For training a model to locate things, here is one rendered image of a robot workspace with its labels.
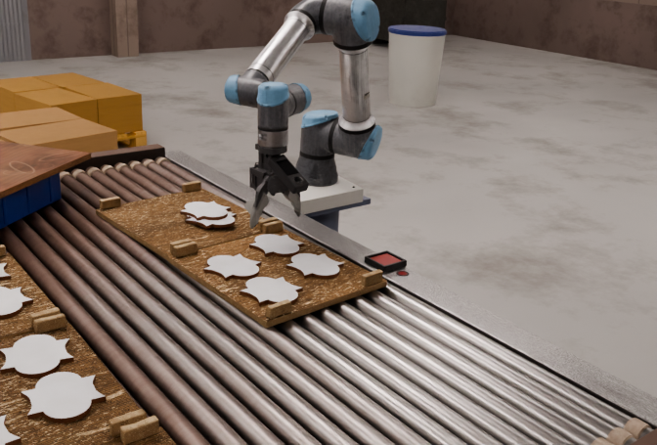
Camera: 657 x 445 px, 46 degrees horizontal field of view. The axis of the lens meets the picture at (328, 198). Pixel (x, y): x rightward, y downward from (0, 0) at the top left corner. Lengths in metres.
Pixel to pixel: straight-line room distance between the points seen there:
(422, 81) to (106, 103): 3.47
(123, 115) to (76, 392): 4.97
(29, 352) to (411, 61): 6.89
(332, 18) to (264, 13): 9.99
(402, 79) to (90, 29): 4.65
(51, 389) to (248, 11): 10.84
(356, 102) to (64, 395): 1.32
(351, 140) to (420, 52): 5.73
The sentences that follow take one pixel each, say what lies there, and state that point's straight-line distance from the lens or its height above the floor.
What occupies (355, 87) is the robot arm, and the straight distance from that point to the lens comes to 2.32.
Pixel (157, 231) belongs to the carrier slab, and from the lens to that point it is 2.10.
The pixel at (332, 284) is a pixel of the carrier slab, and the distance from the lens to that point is 1.79.
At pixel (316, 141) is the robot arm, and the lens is 2.48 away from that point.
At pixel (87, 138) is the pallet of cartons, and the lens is 4.91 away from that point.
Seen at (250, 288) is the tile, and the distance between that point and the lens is 1.74.
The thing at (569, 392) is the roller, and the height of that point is 0.91.
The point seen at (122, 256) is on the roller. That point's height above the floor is 0.92.
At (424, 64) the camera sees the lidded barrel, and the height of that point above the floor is 0.46.
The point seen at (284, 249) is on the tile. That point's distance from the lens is 1.94.
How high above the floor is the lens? 1.70
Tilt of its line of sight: 19 degrees down
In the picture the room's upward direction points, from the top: 2 degrees clockwise
